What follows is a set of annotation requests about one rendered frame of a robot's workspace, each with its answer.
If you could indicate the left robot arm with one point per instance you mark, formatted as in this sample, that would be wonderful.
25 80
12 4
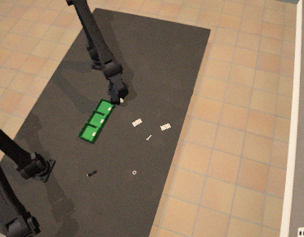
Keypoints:
99 52

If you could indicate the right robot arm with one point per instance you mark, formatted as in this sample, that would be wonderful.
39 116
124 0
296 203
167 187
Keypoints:
10 206

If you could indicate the green rack of bins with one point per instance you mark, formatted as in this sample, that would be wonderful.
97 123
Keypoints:
96 121

